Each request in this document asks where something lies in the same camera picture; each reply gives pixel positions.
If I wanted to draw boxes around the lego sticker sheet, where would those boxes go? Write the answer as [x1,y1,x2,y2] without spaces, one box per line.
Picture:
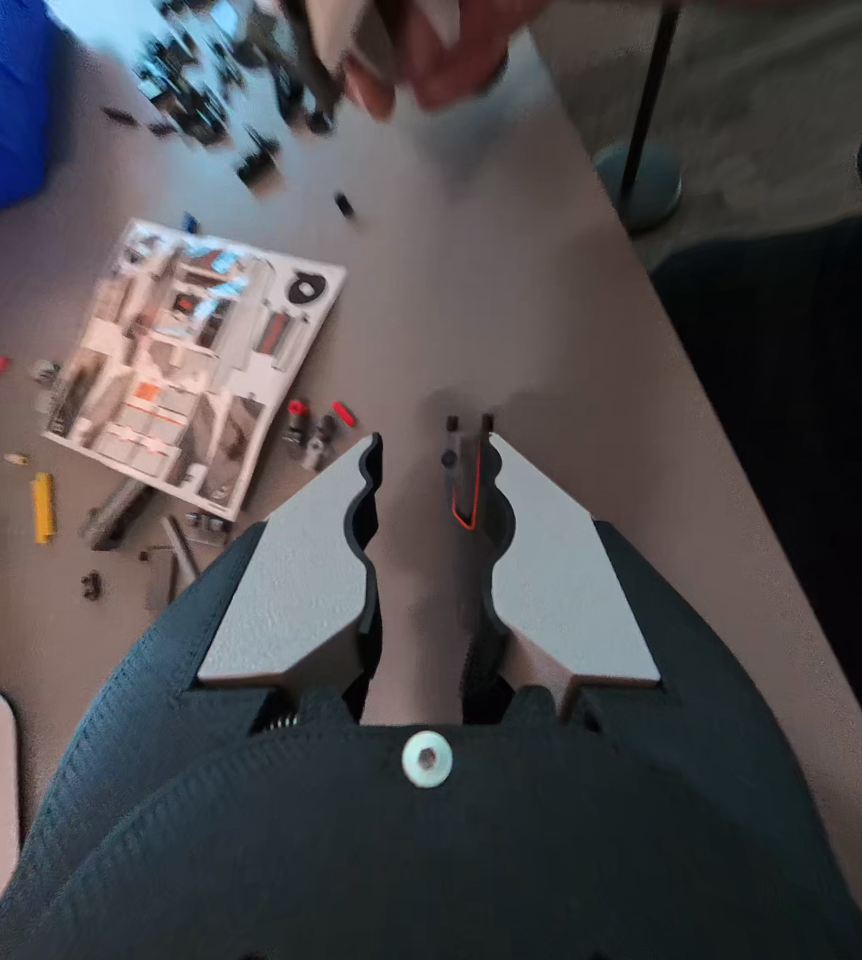
[39,216,349,524]

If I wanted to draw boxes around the dark grey flat lego panel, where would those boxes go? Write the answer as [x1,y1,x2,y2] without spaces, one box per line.
[143,546,178,610]

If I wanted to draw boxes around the black pole stand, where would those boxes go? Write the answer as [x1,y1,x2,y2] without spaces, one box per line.
[593,0,687,235]

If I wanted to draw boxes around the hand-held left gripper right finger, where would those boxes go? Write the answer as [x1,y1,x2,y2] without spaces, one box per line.
[474,432,663,727]

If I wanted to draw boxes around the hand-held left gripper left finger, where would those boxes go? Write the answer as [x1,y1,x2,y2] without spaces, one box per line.
[196,432,386,690]

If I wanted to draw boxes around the pile of black lego pieces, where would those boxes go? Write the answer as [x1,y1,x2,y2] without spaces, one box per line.
[99,0,336,192]

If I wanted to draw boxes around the grey connector with red axle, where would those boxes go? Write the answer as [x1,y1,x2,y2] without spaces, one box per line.
[284,398,312,460]

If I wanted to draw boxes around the light grey lego connector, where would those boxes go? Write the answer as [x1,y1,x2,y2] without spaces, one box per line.
[302,414,339,474]

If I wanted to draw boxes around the long grey lego axle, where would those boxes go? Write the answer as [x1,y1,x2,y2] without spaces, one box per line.
[159,513,201,595]

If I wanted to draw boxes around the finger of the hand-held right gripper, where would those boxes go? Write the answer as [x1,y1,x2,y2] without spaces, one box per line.
[414,0,465,51]
[284,0,403,110]

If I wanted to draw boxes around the grey cylindrical lego panel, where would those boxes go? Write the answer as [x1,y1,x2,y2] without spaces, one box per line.
[77,474,148,554]

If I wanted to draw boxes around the yellow lego beam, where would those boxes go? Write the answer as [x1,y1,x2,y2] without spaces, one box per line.
[29,471,57,546]

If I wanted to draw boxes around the grey pointed lego panel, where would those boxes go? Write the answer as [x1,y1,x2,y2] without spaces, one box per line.
[440,411,497,532]

